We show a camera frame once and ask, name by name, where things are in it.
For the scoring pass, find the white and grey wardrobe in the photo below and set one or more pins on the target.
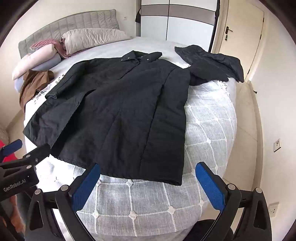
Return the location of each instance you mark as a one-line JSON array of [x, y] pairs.
[[180, 25]]

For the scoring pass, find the brown garment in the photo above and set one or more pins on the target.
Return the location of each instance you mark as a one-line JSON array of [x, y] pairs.
[[34, 83]]

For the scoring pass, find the black long coat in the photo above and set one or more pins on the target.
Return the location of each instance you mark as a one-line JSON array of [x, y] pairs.
[[120, 111]]

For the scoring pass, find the white wall socket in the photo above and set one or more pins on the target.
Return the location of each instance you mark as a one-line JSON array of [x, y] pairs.
[[274, 208]]

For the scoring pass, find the pink striped pillow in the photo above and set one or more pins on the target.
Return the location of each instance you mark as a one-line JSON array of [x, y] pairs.
[[44, 43]]

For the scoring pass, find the cream door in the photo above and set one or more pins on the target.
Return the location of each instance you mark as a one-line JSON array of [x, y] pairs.
[[242, 39]]

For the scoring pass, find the black upright pole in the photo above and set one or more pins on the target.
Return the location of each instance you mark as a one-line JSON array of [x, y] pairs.
[[216, 20]]

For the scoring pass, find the person's red clothing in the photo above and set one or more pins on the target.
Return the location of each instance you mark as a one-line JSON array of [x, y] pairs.
[[9, 158]]

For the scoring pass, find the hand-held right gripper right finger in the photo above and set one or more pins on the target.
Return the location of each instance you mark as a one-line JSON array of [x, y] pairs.
[[209, 185]]

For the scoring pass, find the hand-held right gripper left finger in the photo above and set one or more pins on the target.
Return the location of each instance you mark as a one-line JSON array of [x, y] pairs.
[[86, 185]]

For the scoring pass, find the black hanging item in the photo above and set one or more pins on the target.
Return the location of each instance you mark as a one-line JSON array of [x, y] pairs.
[[138, 16]]

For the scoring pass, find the bed with grey sheet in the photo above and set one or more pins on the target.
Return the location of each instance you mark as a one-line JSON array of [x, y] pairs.
[[143, 46]]

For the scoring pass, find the person's left forearm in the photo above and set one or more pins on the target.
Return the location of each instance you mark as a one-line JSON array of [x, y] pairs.
[[18, 215]]

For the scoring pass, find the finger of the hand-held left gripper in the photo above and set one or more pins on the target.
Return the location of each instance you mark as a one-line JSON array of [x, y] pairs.
[[12, 146], [38, 153]]

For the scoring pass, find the grey checked tasselled blanket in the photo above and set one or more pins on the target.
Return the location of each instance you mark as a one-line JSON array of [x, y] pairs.
[[208, 129]]

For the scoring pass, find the dusty pink cloth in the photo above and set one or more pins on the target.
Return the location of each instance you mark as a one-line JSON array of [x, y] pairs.
[[61, 49]]

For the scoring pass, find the cream pillow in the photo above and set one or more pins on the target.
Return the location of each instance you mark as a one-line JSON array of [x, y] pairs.
[[92, 38]]

